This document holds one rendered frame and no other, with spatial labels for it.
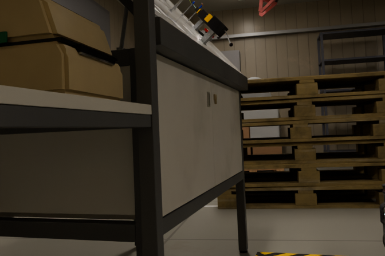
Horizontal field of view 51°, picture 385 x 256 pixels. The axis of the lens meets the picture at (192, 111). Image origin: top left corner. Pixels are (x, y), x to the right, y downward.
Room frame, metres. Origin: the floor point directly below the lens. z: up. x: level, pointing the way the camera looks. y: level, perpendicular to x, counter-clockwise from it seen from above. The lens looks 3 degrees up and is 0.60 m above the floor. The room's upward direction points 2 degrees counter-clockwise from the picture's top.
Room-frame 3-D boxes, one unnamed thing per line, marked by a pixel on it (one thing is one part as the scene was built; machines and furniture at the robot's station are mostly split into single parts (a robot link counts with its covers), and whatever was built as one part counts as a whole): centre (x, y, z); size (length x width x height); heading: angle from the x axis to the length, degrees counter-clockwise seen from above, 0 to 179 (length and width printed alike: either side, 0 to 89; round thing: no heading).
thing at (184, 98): (1.20, 0.02, 0.60); 0.55 x 0.02 x 0.39; 163
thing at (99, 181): (1.56, 0.22, 0.60); 1.17 x 0.58 x 0.40; 163
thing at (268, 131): (7.10, -1.17, 0.75); 0.74 x 0.63 x 1.51; 79
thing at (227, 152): (1.73, -0.15, 0.60); 0.55 x 0.03 x 0.39; 163
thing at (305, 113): (3.47, -0.92, 0.49); 1.39 x 0.96 x 0.99; 80
